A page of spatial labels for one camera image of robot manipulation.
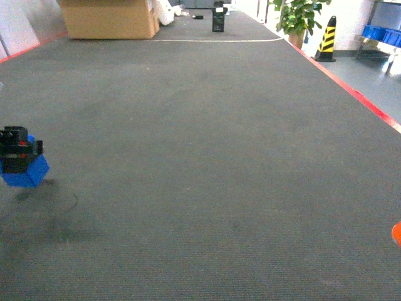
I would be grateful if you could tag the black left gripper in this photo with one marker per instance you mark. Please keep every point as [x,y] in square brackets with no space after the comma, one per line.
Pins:
[18,149]

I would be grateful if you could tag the steel roller shelf rack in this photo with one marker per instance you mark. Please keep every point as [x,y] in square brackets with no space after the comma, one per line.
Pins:
[385,14]

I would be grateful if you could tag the blue plastic block part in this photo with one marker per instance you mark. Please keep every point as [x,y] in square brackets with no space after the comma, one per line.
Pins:
[29,174]

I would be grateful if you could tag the large cardboard box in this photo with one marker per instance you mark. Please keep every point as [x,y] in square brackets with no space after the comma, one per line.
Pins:
[110,20]

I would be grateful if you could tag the blue bin on shelf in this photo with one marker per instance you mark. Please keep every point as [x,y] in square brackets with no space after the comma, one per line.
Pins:
[374,32]

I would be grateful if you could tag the orange cylindrical cap 4680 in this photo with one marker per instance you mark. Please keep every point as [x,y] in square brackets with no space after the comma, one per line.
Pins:
[396,233]

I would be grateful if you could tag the yellow black striped cone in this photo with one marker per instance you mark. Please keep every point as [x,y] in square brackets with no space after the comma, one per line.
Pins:
[325,50]

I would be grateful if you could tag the white foam packing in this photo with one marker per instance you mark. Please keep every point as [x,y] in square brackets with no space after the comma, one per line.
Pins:
[166,12]

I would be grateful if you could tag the black device on floor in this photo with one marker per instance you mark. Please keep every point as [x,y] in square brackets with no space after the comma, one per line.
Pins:
[218,16]

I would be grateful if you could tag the potted green plant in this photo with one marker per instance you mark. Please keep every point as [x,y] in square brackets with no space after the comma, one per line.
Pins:
[298,17]

